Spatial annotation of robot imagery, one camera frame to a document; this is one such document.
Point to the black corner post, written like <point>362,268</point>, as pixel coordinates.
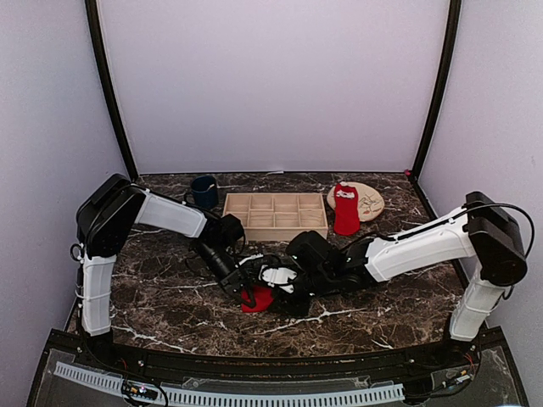
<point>445,60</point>
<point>106,81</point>

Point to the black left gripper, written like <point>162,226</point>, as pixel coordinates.
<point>237,279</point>

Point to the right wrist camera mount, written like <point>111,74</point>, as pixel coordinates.
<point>276,276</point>

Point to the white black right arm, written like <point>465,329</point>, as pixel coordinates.
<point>481,229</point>

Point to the red santa sock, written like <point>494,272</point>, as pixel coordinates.
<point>347,220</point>

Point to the round beige decorated plate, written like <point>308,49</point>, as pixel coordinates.
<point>370,202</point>

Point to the dark blue mug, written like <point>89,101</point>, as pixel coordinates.
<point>203,193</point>

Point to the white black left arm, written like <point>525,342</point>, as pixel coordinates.
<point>119,212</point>

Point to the black right corner post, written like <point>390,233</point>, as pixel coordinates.
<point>445,60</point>

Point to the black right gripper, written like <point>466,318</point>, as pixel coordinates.
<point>289,306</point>

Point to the black left corner post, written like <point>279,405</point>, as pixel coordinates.
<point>106,81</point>

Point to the plain red sock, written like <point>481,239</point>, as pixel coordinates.
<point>263,298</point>

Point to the white slotted cable duct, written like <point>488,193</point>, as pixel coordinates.
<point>210,392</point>

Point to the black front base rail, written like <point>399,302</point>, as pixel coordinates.
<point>412,362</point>

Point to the wooden compartment tray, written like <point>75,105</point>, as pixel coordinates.
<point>277,217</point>

